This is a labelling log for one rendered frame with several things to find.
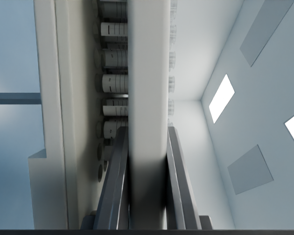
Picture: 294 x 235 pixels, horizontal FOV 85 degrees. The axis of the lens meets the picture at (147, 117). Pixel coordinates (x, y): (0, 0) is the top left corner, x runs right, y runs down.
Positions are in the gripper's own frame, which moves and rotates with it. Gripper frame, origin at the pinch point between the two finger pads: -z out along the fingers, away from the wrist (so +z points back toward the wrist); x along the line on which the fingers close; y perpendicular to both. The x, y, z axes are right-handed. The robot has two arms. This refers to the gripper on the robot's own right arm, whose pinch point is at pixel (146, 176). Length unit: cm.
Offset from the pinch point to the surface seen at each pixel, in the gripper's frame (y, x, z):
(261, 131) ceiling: 173, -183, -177
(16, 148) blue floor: 93, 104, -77
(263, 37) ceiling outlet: 57, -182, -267
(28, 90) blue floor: 64, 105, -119
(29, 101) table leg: 33, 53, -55
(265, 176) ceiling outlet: 219, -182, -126
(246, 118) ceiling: 182, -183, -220
